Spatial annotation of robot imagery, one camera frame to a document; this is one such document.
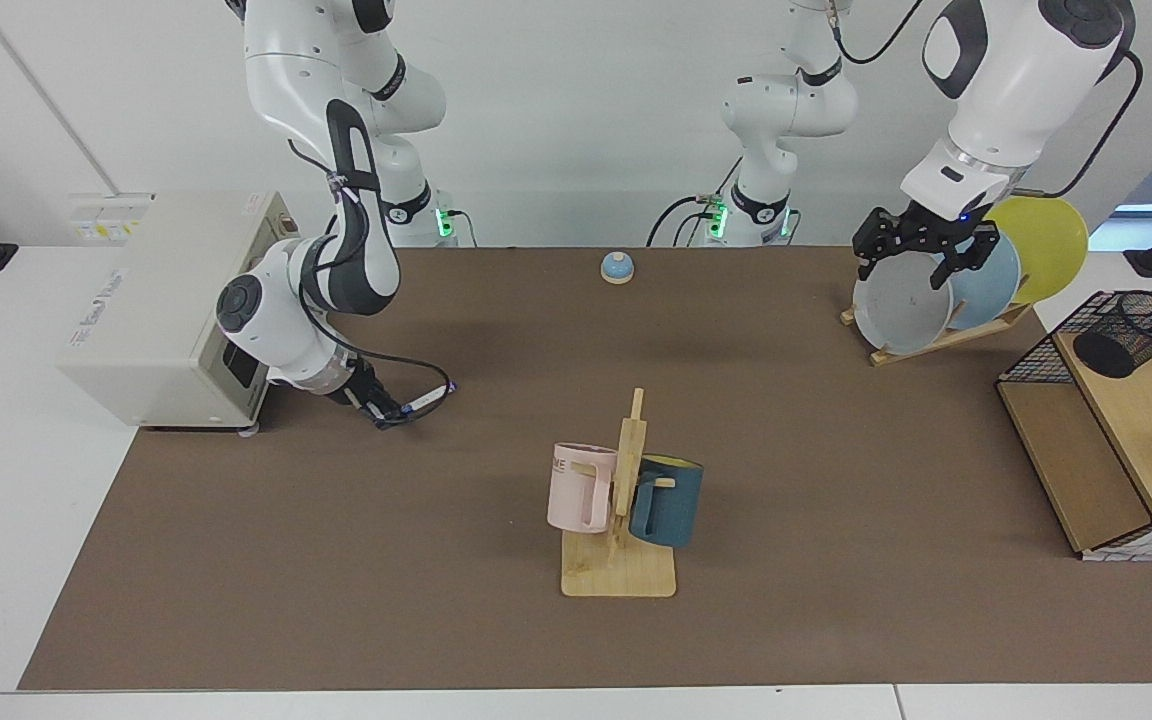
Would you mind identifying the black base cable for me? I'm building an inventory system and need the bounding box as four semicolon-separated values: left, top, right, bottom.
646;155;745;248

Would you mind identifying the yellow plate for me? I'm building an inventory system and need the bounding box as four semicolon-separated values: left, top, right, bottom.
986;196;1090;305

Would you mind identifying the white wall socket box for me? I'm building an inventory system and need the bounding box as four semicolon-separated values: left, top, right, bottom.
69;193;155;246

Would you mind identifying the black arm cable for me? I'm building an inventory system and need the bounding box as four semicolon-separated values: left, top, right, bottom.
829;0;1145;199
288;140;455;421

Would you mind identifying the grey plate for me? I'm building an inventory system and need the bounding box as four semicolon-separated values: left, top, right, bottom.
852;253;954;356

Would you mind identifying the wire basket with wooden floor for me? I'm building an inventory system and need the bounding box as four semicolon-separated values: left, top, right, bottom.
996;290;1152;563

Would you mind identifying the dark blue cup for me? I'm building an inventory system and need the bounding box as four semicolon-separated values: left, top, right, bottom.
628;455;705;549

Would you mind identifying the pink cup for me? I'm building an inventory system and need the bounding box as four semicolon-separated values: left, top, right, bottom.
547;442;619;535

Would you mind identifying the blue and white marker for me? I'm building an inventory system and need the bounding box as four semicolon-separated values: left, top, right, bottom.
376;385;457;431

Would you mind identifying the wooden cup stand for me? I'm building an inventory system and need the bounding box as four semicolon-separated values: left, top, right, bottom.
561;388;678;599

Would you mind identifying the brown table cloth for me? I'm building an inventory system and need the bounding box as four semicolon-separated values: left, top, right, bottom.
18;246;1152;691

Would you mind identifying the light blue plate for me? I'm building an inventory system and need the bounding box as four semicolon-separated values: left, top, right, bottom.
944;232;1022;331

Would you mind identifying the black mesh pen holder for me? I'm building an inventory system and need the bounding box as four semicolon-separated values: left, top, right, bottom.
1072;291;1152;380

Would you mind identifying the pale toaster oven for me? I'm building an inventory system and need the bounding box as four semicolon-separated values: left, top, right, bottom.
56;190;305;433

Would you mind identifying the wooden plate rack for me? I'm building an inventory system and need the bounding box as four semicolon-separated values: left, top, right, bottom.
840;303;1035;368

